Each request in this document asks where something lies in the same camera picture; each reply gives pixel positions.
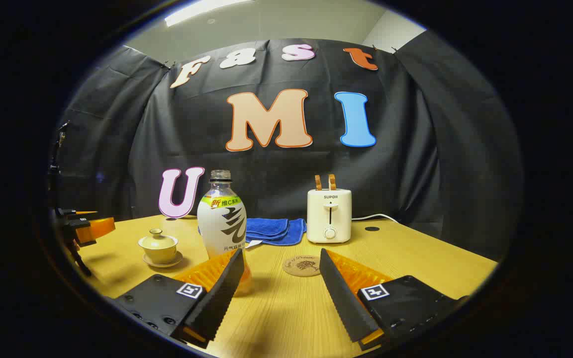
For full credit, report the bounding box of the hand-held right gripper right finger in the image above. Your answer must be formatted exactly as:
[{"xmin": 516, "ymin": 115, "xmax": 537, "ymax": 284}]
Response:
[{"xmin": 319, "ymin": 248, "xmax": 469, "ymax": 351}]

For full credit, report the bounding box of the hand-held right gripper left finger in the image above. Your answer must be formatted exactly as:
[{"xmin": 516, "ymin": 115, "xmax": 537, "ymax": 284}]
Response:
[{"xmin": 112, "ymin": 248, "xmax": 245, "ymax": 349}]

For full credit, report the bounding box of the round cork coaster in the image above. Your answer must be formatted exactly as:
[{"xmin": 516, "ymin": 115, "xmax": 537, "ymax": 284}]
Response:
[{"xmin": 283, "ymin": 255, "xmax": 323, "ymax": 277}]

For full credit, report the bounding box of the cream teacup lid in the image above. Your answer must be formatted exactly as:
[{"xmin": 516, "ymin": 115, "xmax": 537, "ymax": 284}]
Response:
[{"xmin": 139, "ymin": 229, "xmax": 178, "ymax": 249}]

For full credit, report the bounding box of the clear water bottle white label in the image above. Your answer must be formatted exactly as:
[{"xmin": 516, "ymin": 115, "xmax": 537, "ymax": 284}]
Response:
[{"xmin": 197, "ymin": 170, "xmax": 253, "ymax": 296}]

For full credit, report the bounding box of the cream ceramic saucer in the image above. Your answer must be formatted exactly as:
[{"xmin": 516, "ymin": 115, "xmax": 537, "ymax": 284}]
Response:
[{"xmin": 142, "ymin": 251, "xmax": 184, "ymax": 269}]

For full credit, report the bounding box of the blue folded towel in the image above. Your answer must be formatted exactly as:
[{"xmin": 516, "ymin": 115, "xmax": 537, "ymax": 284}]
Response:
[{"xmin": 244, "ymin": 218, "xmax": 307, "ymax": 248}]

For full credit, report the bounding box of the white toaster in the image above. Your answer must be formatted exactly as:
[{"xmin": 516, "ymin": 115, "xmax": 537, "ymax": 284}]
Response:
[{"xmin": 307, "ymin": 188, "xmax": 353, "ymax": 244}]

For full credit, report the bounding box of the black backdrop cloth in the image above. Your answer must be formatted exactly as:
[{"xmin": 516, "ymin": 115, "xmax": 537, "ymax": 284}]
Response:
[{"xmin": 55, "ymin": 37, "xmax": 523, "ymax": 260}]

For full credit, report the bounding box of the white toaster power cable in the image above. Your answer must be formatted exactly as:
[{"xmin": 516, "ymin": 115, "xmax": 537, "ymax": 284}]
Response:
[{"xmin": 351, "ymin": 213, "xmax": 399, "ymax": 224}]

